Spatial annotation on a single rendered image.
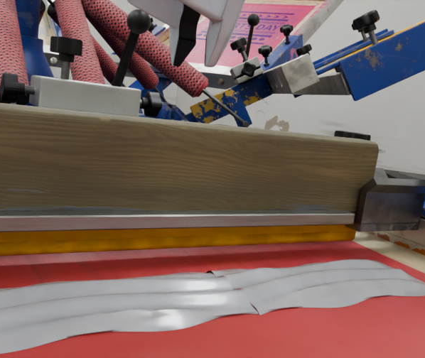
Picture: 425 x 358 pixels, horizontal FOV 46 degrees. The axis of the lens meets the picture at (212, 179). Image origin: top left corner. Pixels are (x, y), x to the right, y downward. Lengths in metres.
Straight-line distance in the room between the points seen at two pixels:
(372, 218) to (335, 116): 2.67
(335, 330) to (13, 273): 0.20
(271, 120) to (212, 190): 3.26
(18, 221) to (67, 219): 0.03
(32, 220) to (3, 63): 0.51
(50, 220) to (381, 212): 0.30
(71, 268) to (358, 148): 0.27
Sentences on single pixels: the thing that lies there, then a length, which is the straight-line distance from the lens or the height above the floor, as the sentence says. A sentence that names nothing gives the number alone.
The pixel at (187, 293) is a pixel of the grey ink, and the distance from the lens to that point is 0.32.
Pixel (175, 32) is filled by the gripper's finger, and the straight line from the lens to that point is 0.41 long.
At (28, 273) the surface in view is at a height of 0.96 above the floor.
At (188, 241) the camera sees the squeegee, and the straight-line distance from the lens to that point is 0.41.
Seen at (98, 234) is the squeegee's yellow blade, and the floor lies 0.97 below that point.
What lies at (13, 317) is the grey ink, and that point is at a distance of 0.28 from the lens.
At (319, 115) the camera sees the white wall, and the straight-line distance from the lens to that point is 3.26.
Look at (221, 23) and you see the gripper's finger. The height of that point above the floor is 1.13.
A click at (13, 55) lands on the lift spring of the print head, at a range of 0.84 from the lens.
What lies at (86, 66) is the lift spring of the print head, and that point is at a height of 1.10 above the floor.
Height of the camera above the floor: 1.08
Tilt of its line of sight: 9 degrees down
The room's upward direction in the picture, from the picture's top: 8 degrees clockwise
